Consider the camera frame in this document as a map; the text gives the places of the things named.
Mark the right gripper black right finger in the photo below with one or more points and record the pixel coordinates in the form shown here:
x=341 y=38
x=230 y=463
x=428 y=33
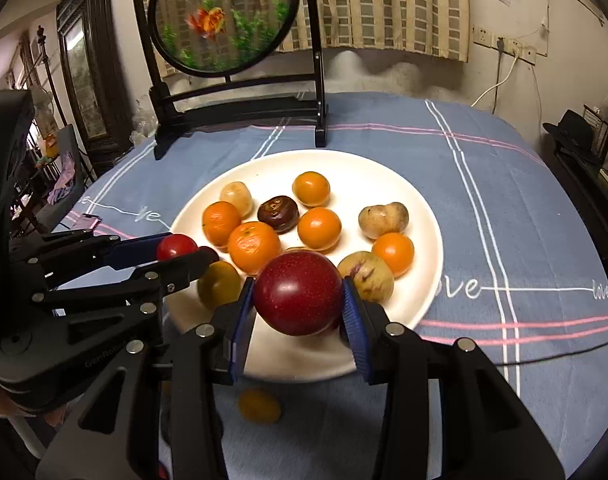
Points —
x=486 y=430

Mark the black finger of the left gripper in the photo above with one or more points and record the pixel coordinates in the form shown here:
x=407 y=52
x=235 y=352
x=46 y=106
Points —
x=70 y=254
x=150 y=282

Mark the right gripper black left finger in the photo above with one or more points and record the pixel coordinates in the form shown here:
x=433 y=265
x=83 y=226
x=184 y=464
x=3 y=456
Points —
x=113 y=432

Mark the small red tomato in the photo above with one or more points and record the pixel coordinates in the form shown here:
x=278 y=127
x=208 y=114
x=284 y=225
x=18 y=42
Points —
x=175 y=245

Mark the green yellow small fruit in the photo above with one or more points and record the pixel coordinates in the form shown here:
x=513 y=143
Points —
x=221 y=284

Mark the bumpy mandarin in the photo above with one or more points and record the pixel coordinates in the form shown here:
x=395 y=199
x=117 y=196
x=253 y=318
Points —
x=218 y=221
x=252 y=245

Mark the pale yellow small fruit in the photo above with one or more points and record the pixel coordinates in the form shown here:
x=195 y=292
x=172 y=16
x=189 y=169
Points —
x=237 y=194

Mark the large red plum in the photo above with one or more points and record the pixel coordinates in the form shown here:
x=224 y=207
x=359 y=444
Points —
x=299 y=293

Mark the dark purple mangosteen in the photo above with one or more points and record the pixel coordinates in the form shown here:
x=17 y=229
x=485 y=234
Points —
x=280 y=213

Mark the smooth orange fruit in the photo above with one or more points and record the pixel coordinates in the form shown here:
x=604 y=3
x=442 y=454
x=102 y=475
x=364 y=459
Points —
x=320 y=229
x=397 y=250

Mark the small orange kumquat fruit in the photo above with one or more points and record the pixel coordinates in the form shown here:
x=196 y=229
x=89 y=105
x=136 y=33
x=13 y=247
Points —
x=311 y=189

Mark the pale striped melon fruit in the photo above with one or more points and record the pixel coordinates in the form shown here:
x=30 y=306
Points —
x=373 y=279

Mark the smooth orange fruit front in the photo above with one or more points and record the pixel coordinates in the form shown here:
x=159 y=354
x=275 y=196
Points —
x=397 y=250

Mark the tan lumpy fruit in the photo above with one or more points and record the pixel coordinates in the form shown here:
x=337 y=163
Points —
x=377 y=220

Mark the person left hand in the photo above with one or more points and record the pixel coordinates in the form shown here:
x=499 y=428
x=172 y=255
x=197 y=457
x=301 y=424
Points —
x=8 y=408

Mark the smartphone on table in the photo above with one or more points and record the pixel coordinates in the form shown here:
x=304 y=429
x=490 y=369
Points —
x=87 y=222

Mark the bumpy mandarin back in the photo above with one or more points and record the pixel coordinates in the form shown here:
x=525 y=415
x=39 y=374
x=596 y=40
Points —
x=218 y=221

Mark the blue striped tablecloth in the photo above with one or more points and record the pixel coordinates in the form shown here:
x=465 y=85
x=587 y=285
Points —
x=521 y=277

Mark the white oval plate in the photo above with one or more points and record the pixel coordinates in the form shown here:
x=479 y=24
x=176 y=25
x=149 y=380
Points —
x=296 y=225

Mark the round fish painting stand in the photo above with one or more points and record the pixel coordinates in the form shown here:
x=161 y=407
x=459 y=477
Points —
x=199 y=48

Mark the black hat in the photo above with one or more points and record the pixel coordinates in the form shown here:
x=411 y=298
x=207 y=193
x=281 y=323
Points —
x=573 y=132

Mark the beige checked curtain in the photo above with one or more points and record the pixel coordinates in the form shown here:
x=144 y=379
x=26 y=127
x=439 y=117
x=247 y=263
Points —
x=438 y=28

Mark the dark framed wall picture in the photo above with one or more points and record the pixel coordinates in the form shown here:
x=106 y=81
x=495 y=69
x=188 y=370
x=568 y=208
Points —
x=94 y=80

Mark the wall power strip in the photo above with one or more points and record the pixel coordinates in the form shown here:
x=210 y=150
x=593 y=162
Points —
x=510 y=46

